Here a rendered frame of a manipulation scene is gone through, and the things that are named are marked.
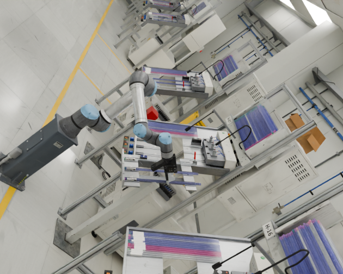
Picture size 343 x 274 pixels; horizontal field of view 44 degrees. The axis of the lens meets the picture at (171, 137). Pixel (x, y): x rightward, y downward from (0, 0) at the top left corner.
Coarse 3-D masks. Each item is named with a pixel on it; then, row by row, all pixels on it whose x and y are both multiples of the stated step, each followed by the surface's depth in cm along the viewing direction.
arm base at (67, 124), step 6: (60, 120) 280; (66, 120) 277; (72, 120) 276; (60, 126) 277; (66, 126) 277; (72, 126) 276; (78, 126) 277; (66, 132) 276; (72, 132) 278; (78, 132) 283; (72, 138) 282
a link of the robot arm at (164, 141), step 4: (164, 132) 259; (160, 136) 256; (164, 136) 255; (168, 136) 255; (156, 140) 259; (160, 140) 256; (164, 140) 254; (168, 140) 255; (156, 144) 260; (160, 144) 257; (164, 144) 256; (168, 144) 256; (160, 148) 261; (164, 148) 257; (168, 148) 258; (172, 148) 261; (164, 152) 259; (168, 152) 259
